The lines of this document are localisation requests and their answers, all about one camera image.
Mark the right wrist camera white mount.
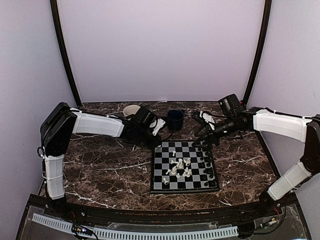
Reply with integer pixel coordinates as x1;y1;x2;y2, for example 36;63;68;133
191;110;216;131

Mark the left black frame post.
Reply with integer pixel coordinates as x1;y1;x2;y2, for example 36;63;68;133
49;0;82;107

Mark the black front rail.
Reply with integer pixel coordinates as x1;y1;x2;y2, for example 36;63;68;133
27;193;298;226

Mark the right black frame post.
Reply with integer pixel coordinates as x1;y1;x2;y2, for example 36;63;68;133
242;0;273;106

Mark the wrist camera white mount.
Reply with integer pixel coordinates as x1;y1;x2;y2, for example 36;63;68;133
149;118;166;136
191;110;216;131

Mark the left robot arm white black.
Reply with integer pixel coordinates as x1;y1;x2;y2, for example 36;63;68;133
37;102;166;218

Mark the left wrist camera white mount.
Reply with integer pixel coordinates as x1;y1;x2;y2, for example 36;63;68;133
149;118;166;136

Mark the black silver chess board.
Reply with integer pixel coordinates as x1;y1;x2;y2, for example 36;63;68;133
150;140;220;194

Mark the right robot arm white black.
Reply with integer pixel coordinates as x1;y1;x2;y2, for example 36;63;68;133
191;94;320;217

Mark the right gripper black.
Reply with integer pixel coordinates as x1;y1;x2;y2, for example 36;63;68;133
192;115;238;150

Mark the black frame post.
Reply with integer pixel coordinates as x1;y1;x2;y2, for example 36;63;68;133
242;0;273;106
49;0;82;107

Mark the dark blue mug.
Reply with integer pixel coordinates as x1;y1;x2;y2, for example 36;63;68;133
167;109;185;132

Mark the white perforated cable duct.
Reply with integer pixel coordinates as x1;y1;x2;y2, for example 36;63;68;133
31;213;239;240

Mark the cream floral mug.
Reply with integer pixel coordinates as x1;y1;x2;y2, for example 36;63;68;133
122;104;141;117

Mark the white pawn near front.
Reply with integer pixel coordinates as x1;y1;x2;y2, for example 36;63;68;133
163;177;169;185

